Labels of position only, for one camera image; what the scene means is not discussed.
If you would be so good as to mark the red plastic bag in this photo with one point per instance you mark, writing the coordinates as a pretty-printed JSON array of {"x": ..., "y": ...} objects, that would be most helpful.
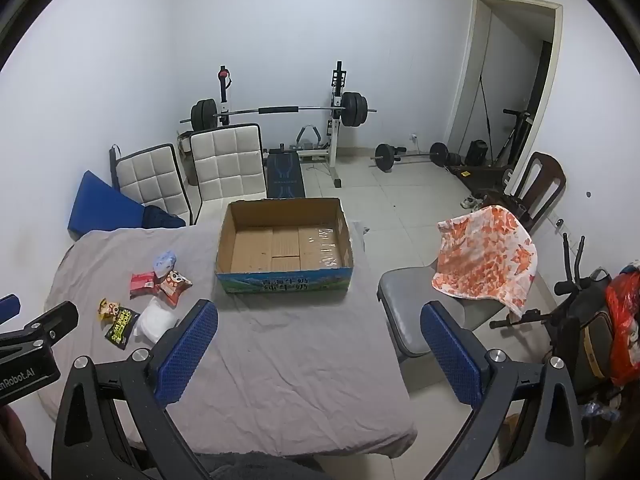
[{"x": 625, "y": 325}]

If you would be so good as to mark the blue foam mat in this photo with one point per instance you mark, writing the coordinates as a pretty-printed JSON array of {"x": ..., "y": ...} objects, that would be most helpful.
[{"x": 97, "y": 200}]

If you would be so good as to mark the pair of shoes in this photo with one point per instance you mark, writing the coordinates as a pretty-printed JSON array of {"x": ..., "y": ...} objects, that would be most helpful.
[{"x": 471, "y": 202}]

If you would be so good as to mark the orange patterned cloth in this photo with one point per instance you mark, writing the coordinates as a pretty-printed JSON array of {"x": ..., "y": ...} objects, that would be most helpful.
[{"x": 485, "y": 255}]

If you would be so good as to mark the right white quilted chair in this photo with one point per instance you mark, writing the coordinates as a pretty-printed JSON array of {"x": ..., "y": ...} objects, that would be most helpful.
[{"x": 225, "y": 165}]

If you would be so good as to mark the black snack packet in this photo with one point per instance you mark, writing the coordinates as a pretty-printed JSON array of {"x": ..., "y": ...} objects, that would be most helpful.
[{"x": 120, "y": 330}]

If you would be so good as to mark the long barbell with plates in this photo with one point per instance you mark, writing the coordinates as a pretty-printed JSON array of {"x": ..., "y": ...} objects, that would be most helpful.
[{"x": 277, "y": 109}]

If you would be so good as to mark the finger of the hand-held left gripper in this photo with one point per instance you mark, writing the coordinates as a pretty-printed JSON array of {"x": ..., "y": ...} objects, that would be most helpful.
[
  {"x": 9, "y": 305},
  {"x": 55, "y": 320}
]

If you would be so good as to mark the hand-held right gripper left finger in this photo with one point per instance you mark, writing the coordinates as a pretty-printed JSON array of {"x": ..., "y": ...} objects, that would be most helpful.
[{"x": 187, "y": 355}]

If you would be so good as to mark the white plastic bag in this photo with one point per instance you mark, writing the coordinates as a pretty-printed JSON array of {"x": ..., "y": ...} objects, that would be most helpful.
[{"x": 154, "y": 322}]

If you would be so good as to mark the short barbell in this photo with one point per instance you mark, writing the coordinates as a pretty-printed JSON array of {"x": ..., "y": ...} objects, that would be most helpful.
[{"x": 385, "y": 156}]

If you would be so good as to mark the black exercise bike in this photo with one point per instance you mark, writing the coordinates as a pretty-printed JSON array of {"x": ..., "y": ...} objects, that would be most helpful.
[{"x": 585, "y": 330}]

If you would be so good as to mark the left white quilted chair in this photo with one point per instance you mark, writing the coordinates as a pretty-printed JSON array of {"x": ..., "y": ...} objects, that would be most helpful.
[{"x": 150, "y": 180}]

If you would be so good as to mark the red snack packet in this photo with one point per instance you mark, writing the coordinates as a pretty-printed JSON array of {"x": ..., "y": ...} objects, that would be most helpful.
[{"x": 142, "y": 284}]

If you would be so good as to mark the orange panda snack packet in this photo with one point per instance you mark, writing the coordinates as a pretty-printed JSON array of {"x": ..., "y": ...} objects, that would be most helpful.
[{"x": 174, "y": 286}]

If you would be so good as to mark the black kick scooter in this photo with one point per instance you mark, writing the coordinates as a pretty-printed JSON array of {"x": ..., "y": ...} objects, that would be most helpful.
[{"x": 515, "y": 132}]

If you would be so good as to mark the black weight bench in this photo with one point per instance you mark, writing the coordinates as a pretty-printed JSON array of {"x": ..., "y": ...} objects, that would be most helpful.
[{"x": 284, "y": 175}]

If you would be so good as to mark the grey sheet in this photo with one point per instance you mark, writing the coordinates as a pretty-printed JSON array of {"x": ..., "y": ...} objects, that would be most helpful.
[{"x": 300, "y": 360}]

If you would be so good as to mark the yellow snack packet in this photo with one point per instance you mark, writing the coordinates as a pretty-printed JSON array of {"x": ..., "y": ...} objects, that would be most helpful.
[{"x": 109, "y": 309}]

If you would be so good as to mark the black bag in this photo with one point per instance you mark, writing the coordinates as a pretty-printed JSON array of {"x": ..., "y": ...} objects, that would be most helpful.
[{"x": 476, "y": 152}]

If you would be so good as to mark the white door frame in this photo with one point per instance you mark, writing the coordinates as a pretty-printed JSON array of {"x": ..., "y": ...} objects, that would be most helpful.
[{"x": 467, "y": 70}]

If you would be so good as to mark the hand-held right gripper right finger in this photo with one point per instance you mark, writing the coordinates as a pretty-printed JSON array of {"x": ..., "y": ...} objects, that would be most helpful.
[{"x": 452, "y": 355}]

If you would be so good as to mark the white quilted chair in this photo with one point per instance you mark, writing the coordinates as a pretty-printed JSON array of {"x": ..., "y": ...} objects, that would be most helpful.
[
  {"x": 150, "y": 180},
  {"x": 225, "y": 165}
]

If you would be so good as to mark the blue tissue pack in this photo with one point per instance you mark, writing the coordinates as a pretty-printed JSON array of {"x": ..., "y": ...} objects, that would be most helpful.
[{"x": 165, "y": 261}]

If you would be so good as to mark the cardboard box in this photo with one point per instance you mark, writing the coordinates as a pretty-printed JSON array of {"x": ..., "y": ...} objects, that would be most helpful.
[{"x": 280, "y": 250}]

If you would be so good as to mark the dark blue cloth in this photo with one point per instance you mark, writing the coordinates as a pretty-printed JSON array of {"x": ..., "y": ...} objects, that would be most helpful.
[{"x": 162, "y": 219}]

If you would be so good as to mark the brown wooden chair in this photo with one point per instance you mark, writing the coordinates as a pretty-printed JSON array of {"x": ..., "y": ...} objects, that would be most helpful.
[{"x": 542, "y": 180}]

